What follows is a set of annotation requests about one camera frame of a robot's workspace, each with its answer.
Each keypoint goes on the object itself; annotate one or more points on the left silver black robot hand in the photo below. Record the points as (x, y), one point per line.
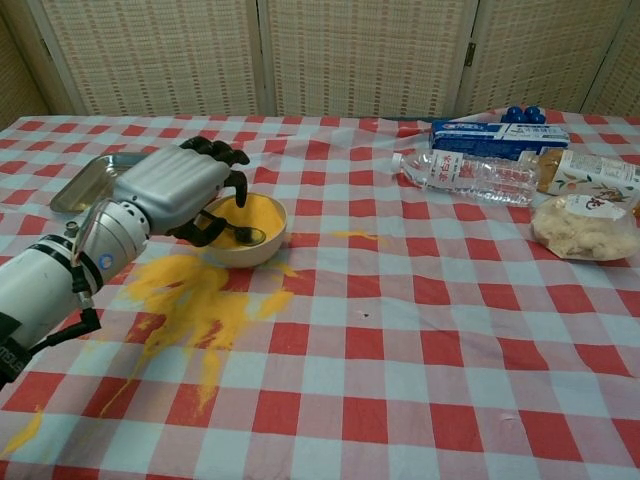
(170, 185)

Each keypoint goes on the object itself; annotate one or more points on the black spoon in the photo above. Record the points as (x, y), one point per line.
(252, 234)

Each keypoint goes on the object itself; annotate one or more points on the stainless steel tray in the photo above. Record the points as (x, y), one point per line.
(85, 187)

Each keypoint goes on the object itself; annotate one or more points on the off-white bowl of yellow powder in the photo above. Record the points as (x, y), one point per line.
(260, 245)

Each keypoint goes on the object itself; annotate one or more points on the spilled yellow powder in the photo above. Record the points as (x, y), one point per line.
(195, 305)

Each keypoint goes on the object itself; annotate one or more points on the bamboo folding screen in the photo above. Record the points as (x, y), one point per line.
(350, 55)

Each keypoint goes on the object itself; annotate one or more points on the red white checked tablecloth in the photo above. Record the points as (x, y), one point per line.
(400, 360)

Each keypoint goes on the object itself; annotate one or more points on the clear plastic water bottle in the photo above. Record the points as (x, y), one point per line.
(465, 177)

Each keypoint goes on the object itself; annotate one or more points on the blue toothpaste box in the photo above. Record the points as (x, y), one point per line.
(480, 140)

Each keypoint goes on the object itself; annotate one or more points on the metal screen hinge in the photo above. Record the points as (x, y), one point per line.
(470, 54)

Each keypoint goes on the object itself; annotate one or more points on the blue bottle caps pack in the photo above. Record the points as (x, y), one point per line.
(522, 115)

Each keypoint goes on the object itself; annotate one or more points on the clear bag of snacks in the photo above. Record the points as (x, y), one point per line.
(580, 232)

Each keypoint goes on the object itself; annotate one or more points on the orange tea drink bottle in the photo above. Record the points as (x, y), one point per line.
(585, 175)

